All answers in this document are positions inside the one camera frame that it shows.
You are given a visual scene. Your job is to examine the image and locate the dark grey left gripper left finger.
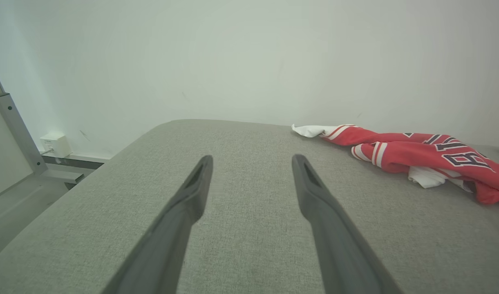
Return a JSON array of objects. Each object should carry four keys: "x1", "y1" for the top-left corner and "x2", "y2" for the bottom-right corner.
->
[{"x1": 100, "y1": 154, "x2": 214, "y2": 294}]

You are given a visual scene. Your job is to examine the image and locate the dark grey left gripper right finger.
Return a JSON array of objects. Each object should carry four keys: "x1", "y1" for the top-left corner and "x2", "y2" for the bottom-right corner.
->
[{"x1": 291, "y1": 154, "x2": 403, "y2": 294}]

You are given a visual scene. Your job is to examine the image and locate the red Bulls jersey white sleeves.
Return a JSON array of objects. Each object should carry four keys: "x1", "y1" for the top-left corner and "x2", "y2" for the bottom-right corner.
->
[{"x1": 291, "y1": 124, "x2": 499, "y2": 205}]

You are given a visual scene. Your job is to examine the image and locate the grey fabric sofa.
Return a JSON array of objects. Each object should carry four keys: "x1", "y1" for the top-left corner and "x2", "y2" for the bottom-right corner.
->
[{"x1": 0, "y1": 119, "x2": 499, "y2": 294}]

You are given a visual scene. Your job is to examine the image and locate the white and dark wall baseboard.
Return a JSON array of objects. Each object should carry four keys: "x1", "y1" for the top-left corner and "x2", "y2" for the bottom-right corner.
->
[{"x1": 41, "y1": 152, "x2": 112, "y2": 170}]

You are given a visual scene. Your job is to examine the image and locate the white wall socket box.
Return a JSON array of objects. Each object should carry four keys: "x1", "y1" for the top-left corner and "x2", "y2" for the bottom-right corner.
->
[{"x1": 40, "y1": 131, "x2": 72, "y2": 159}]

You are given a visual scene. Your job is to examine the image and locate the white partition panel grey frame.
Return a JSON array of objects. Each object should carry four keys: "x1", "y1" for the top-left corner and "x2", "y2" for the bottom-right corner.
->
[{"x1": 0, "y1": 57, "x2": 85, "y2": 205}]

